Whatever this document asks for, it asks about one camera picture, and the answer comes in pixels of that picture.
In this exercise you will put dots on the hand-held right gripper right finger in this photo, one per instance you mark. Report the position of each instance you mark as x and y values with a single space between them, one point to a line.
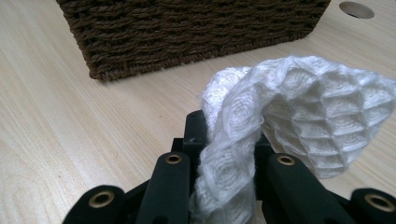
261 149

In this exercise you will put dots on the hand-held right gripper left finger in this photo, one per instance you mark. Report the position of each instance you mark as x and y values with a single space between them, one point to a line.
194 130

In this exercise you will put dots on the white textured cloth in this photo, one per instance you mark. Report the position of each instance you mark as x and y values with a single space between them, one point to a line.
311 115

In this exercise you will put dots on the brown woven basket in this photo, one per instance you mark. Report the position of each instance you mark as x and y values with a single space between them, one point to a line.
186 34

